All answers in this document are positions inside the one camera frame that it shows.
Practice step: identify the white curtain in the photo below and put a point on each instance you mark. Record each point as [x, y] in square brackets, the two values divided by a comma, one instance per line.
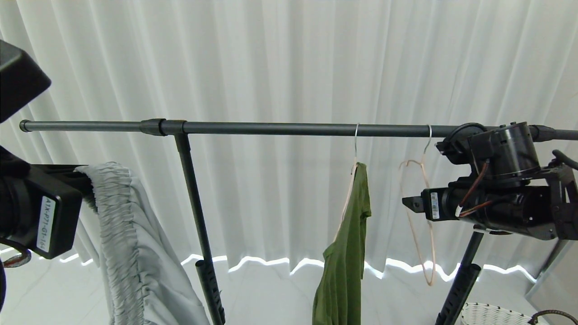
[271, 58]

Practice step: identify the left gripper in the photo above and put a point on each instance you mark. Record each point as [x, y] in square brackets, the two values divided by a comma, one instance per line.
[63, 212]

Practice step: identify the white laundry basket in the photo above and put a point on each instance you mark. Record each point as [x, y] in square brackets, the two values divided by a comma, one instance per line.
[492, 316]

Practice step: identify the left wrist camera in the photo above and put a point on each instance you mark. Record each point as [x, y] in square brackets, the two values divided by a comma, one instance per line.
[18, 81]

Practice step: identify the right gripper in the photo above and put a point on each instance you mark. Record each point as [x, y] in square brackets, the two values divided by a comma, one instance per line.
[505, 207]

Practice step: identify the pale grey shorts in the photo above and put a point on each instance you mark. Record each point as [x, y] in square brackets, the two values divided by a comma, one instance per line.
[135, 253]

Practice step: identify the pink clothes hanger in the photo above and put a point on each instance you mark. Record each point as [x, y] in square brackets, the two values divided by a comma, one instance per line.
[347, 194]
[431, 253]

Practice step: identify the black clothes rack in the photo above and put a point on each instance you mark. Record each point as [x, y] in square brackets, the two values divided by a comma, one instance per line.
[271, 128]

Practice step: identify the green printed shirt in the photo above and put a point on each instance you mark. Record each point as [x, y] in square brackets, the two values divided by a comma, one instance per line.
[343, 271]

